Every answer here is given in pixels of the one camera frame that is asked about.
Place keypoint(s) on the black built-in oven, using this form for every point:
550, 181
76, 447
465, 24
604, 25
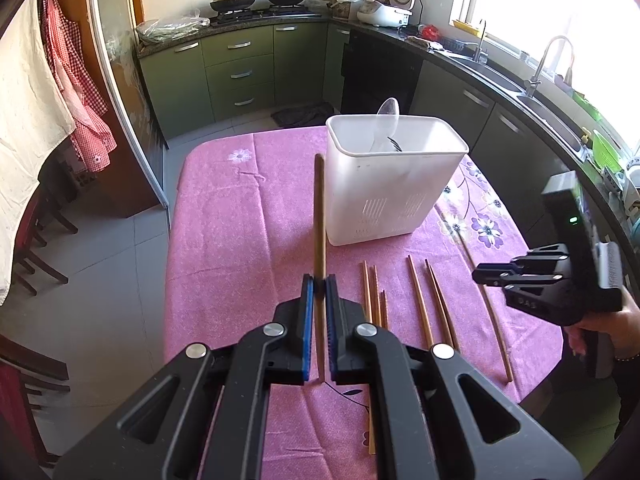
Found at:
380, 75

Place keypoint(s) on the thick long wooden chopstick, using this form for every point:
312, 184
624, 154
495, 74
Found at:
319, 220

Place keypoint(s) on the sliding glass door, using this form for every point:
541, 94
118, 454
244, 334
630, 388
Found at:
125, 85

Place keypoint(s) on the dark stone countertop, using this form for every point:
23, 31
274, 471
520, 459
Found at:
505, 85

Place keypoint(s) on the small chrome faucet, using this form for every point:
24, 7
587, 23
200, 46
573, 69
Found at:
481, 45

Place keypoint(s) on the white hanging cloth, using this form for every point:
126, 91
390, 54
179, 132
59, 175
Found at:
27, 125

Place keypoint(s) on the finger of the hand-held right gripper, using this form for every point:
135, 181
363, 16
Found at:
500, 275
542, 252

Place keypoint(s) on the kitchen window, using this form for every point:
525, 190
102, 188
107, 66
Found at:
560, 5

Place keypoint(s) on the grey floor mat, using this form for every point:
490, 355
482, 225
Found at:
302, 115

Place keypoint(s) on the brown wooden chopstick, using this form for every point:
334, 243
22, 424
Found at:
369, 300
437, 300
420, 300
376, 295
446, 310
384, 310

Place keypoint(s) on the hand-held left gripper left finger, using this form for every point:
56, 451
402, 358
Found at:
309, 330

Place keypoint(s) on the brown box with plastic bag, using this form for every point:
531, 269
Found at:
346, 5

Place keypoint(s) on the yellow green sill tray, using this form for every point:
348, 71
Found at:
467, 25

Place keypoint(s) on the person's right forearm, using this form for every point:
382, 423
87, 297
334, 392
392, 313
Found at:
629, 395

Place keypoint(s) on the translucent plastic spoon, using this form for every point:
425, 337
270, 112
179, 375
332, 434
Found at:
387, 115

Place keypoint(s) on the patterned ceramic bowl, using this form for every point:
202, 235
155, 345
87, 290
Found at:
615, 177

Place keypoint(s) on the green base cabinets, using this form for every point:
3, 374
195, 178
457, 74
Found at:
172, 95

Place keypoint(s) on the red checkered apron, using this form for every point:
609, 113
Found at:
80, 110

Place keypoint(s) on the dark metal utensil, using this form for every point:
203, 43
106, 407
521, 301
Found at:
396, 144

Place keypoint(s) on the dark wooden chair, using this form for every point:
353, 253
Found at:
45, 240
30, 370

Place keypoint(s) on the tall chrome faucet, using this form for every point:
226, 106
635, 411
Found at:
537, 70

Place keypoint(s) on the clear plastic bag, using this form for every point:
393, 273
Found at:
170, 27

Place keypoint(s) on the thin long wooden chopstick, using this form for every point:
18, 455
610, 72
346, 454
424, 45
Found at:
480, 290

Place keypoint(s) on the dark dish basket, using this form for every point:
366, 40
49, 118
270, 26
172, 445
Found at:
457, 45

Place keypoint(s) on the crumpled dish cloth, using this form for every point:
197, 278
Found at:
422, 42

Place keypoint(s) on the green plastic colander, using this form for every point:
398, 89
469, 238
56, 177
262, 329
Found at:
607, 152

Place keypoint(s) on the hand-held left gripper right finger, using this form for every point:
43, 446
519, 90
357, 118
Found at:
330, 330

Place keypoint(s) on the person's right hand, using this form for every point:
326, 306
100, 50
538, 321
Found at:
607, 322

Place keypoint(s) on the black wok with metal lid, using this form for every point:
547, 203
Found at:
232, 0

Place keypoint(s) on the red plastic bag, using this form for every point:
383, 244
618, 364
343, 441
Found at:
431, 31

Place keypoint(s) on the steel sink basin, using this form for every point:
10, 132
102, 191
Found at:
555, 120
492, 74

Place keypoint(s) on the pink floral tablecloth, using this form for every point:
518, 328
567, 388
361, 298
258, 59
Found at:
240, 240

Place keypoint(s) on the black gas stove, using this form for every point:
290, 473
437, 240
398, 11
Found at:
265, 14

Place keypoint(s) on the white plastic utensil holder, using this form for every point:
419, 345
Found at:
390, 190

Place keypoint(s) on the white rice cooker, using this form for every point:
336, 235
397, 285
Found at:
387, 10

